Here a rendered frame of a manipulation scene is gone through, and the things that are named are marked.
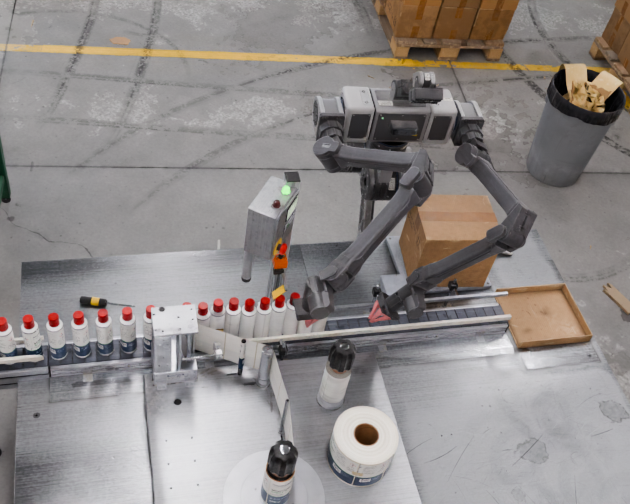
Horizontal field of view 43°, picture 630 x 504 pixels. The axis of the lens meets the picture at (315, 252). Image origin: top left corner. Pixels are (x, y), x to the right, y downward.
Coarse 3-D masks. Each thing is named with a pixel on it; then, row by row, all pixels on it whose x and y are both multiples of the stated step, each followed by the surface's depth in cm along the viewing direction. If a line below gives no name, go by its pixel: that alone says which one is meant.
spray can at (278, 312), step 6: (276, 300) 269; (282, 300) 269; (276, 306) 271; (282, 306) 271; (276, 312) 272; (282, 312) 272; (270, 318) 277; (276, 318) 274; (282, 318) 275; (270, 324) 278; (276, 324) 277; (282, 324) 278; (270, 330) 280; (276, 330) 279
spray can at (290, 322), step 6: (294, 294) 272; (288, 300) 275; (288, 306) 273; (288, 312) 275; (294, 312) 274; (288, 318) 277; (294, 318) 277; (288, 324) 279; (294, 324) 279; (282, 330) 284; (288, 330) 282; (294, 330) 282
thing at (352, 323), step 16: (336, 320) 293; (352, 320) 294; (368, 320) 295; (384, 320) 296; (400, 320) 297; (416, 320) 298; (432, 320) 299; (336, 336) 288; (352, 336) 289; (96, 352) 271; (144, 352) 272
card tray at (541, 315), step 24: (504, 288) 317; (528, 288) 320; (552, 288) 324; (504, 312) 313; (528, 312) 315; (552, 312) 316; (576, 312) 316; (528, 336) 306; (552, 336) 308; (576, 336) 305
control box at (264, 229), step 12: (276, 180) 251; (264, 192) 247; (276, 192) 247; (252, 204) 242; (264, 204) 243; (288, 204) 245; (252, 216) 243; (264, 216) 241; (276, 216) 240; (252, 228) 246; (264, 228) 244; (276, 228) 243; (288, 228) 258; (252, 240) 250; (264, 240) 248; (276, 240) 248; (252, 252) 254; (264, 252) 251; (276, 252) 254
